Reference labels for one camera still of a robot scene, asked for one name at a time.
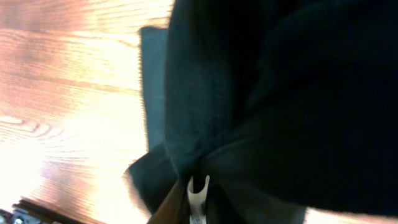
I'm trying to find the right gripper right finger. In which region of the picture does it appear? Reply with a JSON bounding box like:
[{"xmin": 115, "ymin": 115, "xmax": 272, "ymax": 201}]
[{"xmin": 206, "ymin": 183, "xmax": 307, "ymax": 224}]

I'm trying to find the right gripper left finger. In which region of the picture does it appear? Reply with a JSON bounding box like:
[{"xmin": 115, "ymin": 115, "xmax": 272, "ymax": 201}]
[{"xmin": 147, "ymin": 180, "xmax": 190, "ymax": 224}]

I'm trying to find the black t-shirt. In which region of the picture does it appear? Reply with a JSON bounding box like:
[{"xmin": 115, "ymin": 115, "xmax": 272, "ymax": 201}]
[{"xmin": 129, "ymin": 0, "xmax": 397, "ymax": 222}]

